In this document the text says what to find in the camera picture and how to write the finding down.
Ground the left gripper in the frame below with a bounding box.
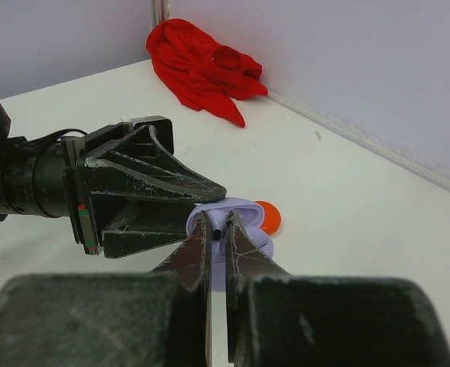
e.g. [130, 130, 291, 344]
[61, 125, 227, 258]

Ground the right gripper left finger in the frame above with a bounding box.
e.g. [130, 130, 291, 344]
[0, 212, 212, 366]

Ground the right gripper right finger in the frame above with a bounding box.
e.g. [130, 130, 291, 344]
[225, 212, 450, 367]

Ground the purple earbud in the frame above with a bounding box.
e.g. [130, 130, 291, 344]
[208, 209, 231, 242]

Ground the orange charging case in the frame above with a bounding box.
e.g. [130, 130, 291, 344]
[256, 200, 282, 235]

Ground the purple charging case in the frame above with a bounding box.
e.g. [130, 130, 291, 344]
[186, 197, 274, 293]

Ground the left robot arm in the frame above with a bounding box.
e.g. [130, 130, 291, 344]
[0, 103, 226, 258]

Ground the red cloth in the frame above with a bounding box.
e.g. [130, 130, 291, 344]
[146, 18, 268, 128]

